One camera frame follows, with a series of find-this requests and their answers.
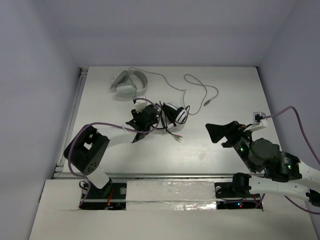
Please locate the black white headphones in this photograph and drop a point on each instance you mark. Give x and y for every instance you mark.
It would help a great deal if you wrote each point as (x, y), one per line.
(172, 117)

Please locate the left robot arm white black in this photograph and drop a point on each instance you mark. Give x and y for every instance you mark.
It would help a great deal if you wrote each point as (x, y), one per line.
(86, 150)

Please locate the white foam block with tape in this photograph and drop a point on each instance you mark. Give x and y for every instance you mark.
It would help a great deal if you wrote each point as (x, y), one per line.
(170, 195)

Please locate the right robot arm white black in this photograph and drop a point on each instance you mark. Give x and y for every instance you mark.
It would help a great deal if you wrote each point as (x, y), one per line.
(271, 170)

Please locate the grey white headphones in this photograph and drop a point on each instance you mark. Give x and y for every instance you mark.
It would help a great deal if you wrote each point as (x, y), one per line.
(124, 85)

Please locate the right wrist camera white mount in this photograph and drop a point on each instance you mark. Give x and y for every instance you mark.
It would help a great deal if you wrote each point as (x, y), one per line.
(259, 122)

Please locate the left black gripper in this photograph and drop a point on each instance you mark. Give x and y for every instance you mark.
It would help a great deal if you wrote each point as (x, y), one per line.
(155, 114)

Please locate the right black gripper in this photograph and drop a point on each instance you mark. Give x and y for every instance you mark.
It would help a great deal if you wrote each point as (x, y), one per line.
(231, 131)

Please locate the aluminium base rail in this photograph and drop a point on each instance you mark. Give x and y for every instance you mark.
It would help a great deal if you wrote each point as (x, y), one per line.
(169, 175)

